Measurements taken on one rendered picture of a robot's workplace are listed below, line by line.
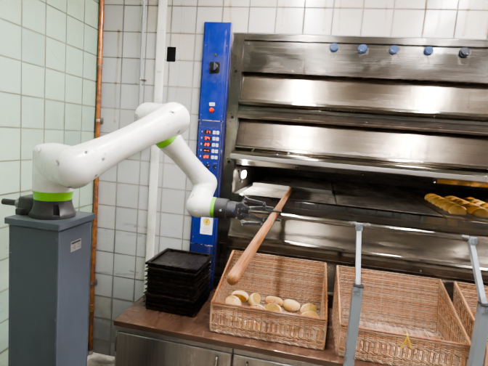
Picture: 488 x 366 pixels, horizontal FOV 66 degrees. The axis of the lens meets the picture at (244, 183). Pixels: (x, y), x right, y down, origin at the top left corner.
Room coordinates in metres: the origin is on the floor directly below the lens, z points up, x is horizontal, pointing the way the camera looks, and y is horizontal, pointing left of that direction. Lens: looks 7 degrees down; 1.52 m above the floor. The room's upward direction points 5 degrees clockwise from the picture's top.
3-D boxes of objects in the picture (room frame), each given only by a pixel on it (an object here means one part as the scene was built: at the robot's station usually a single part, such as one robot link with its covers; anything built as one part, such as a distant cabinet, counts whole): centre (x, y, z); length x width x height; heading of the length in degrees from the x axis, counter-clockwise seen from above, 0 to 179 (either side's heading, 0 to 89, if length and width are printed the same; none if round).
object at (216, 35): (3.17, 0.03, 1.07); 1.93 x 0.16 x 2.15; 169
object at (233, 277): (1.69, -0.15, 1.19); 1.71 x 0.03 x 0.03; 169
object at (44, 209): (1.30, 0.71, 1.23); 0.26 x 0.15 x 0.06; 80
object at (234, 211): (1.67, 0.01, 1.20); 0.09 x 0.07 x 0.08; 79
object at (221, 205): (1.68, 0.09, 1.20); 0.12 x 0.06 x 0.09; 169
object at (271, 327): (1.91, -0.20, 0.72); 0.56 x 0.49 x 0.28; 81
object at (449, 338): (1.79, -0.78, 0.72); 0.56 x 0.49 x 0.28; 80
